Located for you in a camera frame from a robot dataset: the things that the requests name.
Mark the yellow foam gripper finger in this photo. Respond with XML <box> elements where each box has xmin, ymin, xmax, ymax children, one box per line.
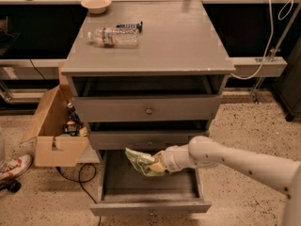
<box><xmin>149</xmin><ymin>151</ymin><xmax>165</xmax><ymax>172</ymax></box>

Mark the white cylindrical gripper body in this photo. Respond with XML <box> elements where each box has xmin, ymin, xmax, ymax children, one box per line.
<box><xmin>160</xmin><ymin>144</ymin><xmax>199</xmax><ymax>172</ymax></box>

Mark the green jalapeno chip bag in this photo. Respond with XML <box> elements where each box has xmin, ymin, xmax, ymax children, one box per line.
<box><xmin>125</xmin><ymin>148</ymin><xmax>170</xmax><ymax>177</ymax></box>

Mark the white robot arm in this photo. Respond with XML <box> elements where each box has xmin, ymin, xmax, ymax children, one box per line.
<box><xmin>150</xmin><ymin>136</ymin><xmax>301</xmax><ymax>226</ymax></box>

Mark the grey middle drawer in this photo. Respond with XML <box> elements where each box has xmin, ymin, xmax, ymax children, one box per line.
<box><xmin>88</xmin><ymin>130</ymin><xmax>209</xmax><ymax>150</ymax></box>

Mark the grey open bottom drawer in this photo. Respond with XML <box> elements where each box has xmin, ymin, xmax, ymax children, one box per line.
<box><xmin>90</xmin><ymin>151</ymin><xmax>212</xmax><ymax>217</ymax></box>

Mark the grey top drawer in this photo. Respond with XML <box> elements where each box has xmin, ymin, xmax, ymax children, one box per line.
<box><xmin>73</xmin><ymin>95</ymin><xmax>221</xmax><ymax>122</ymax></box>

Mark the grey wooden drawer cabinet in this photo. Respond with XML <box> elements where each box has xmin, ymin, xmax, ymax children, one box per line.
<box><xmin>60</xmin><ymin>0</ymin><xmax>236</xmax><ymax>162</ymax></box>

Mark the small cream container in box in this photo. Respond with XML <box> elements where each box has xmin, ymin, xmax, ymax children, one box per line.
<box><xmin>79</xmin><ymin>127</ymin><xmax>87</xmax><ymax>137</ymax></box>

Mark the dark bottle in box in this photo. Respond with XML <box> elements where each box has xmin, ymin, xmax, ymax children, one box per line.
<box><xmin>67</xmin><ymin>103</ymin><xmax>82</xmax><ymax>126</ymax></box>

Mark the brown cardboard box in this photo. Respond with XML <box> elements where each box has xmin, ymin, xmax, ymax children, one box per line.
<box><xmin>20</xmin><ymin>84</ymin><xmax>91</xmax><ymax>169</ymax></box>

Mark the clear plastic water bottle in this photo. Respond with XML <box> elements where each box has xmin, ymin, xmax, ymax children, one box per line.
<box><xmin>87</xmin><ymin>27</ymin><xmax>139</xmax><ymax>47</ymax></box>

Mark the white red sneaker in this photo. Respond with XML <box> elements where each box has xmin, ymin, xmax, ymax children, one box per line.
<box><xmin>0</xmin><ymin>154</ymin><xmax>33</xmax><ymax>181</ymax></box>

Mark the dark striped snack bar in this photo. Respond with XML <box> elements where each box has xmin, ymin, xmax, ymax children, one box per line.
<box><xmin>116</xmin><ymin>22</ymin><xmax>143</xmax><ymax>33</ymax></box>

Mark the black caster wheel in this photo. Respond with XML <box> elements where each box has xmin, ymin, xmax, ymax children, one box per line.
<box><xmin>0</xmin><ymin>180</ymin><xmax>22</xmax><ymax>193</ymax></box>

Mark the beige ceramic bowl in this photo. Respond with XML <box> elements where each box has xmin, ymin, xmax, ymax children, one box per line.
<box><xmin>81</xmin><ymin>0</ymin><xmax>112</xmax><ymax>14</ymax></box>

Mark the black floor cable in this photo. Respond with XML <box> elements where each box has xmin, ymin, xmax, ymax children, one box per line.
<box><xmin>55</xmin><ymin>163</ymin><xmax>103</xmax><ymax>226</ymax></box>

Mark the white hanging cable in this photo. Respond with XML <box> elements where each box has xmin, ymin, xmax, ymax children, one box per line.
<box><xmin>230</xmin><ymin>0</ymin><xmax>275</xmax><ymax>81</ymax></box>

